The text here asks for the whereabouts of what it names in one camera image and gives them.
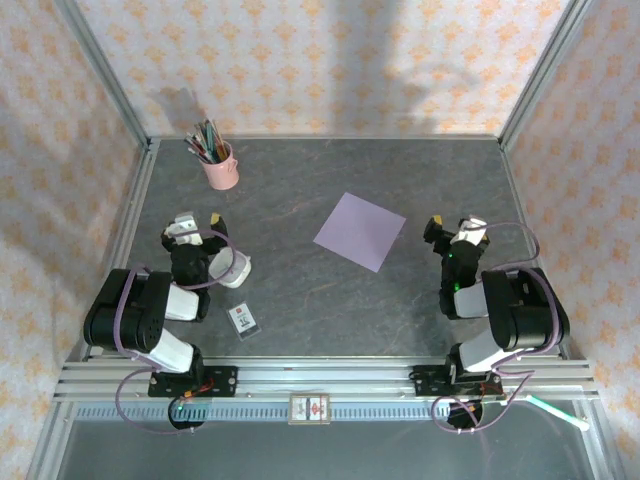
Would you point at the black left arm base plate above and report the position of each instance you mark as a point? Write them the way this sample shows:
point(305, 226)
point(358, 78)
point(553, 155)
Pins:
point(225, 380)

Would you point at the teal pen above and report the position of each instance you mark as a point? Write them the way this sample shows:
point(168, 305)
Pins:
point(216, 145)

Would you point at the red pen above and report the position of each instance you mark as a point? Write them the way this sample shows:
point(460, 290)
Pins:
point(197, 148)

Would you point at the small box with red label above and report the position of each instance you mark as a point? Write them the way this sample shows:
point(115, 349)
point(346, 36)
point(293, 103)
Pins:
point(310, 410)

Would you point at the green and white swab stick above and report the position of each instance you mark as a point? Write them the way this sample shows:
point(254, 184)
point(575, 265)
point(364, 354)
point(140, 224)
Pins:
point(550, 406)

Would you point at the badge card in clear holder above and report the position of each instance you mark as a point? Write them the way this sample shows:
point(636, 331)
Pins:
point(244, 322)

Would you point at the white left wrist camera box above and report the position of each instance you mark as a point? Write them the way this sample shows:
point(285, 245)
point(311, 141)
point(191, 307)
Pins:
point(182, 225)

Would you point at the purple paper sheet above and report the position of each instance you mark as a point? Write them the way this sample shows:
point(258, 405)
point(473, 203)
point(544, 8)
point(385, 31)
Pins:
point(360, 232)

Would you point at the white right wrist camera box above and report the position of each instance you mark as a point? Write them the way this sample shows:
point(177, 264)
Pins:
point(470, 230)

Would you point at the aluminium table edge rail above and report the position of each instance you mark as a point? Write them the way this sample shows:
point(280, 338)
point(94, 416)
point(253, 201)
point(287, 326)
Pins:
point(127, 235)
point(535, 280)
point(325, 137)

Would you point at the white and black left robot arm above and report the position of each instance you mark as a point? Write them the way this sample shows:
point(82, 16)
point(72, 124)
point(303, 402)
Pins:
point(140, 305)

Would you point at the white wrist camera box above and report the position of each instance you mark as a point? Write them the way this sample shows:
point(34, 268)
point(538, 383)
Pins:
point(470, 230)
point(182, 225)

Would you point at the aluminium frame post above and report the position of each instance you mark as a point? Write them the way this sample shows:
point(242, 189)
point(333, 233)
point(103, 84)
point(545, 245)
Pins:
point(545, 75)
point(100, 70)

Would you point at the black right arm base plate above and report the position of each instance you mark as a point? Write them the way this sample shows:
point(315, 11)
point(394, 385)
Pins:
point(425, 382)

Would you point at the pink pen cup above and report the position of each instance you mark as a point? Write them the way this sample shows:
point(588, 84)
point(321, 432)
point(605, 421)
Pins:
point(222, 175)

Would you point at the wide aluminium base rail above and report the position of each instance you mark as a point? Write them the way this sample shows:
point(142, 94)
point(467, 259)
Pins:
point(325, 372)

